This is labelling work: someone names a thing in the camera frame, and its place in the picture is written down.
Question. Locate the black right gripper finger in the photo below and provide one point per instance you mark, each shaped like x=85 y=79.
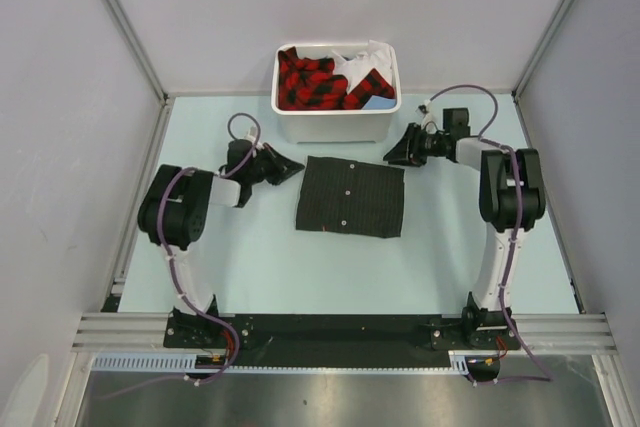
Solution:
x=404 y=158
x=408 y=141

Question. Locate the aluminium frame rail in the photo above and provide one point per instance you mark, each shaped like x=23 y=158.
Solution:
x=545 y=334

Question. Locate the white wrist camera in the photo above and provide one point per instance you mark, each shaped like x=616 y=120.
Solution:
x=427 y=117
x=253 y=136

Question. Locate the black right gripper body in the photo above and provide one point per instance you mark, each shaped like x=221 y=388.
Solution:
x=420 y=139

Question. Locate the white plastic bin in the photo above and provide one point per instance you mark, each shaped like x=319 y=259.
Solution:
x=335 y=126

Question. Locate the white shirt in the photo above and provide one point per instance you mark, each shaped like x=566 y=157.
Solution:
x=376 y=56

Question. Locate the dark pinstriped long sleeve shirt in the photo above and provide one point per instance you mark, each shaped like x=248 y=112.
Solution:
x=351 y=197

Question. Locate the white slotted cable duct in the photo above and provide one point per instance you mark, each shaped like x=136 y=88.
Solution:
x=188 y=364

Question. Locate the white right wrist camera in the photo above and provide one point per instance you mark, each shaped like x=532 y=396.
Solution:
x=427 y=117

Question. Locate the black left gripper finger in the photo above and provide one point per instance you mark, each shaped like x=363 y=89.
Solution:
x=280 y=162
x=284 y=173

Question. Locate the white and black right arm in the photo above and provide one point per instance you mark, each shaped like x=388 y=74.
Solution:
x=511 y=199

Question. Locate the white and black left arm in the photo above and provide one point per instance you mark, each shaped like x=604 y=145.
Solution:
x=174 y=210

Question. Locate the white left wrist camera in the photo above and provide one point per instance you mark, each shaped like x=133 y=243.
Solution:
x=253 y=136

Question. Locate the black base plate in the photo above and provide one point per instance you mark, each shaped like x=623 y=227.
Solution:
x=436 y=331

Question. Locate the red black plaid shirt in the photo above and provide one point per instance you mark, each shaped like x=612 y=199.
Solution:
x=305 y=84

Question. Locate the light blue shirt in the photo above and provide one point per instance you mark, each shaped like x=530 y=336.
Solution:
x=376 y=103

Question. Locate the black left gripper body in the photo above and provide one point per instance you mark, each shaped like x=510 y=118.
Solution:
x=262 y=167

